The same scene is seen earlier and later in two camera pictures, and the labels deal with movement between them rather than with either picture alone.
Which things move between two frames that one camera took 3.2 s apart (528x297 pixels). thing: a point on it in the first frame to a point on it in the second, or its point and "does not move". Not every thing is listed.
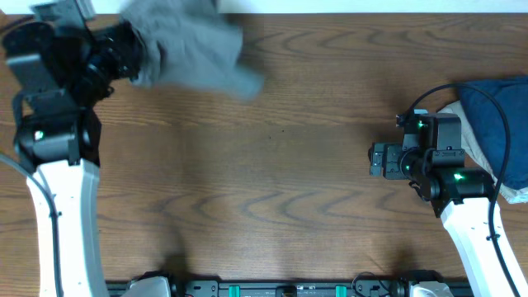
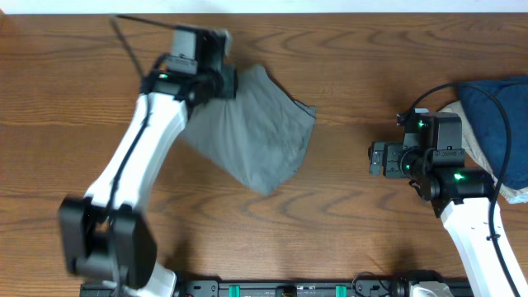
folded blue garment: [488, 123] does not move
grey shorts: [194, 44] to [260, 134]
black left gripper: [119, 52] to [229, 75]
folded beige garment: [475, 155] does not move
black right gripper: [393, 152] does not move
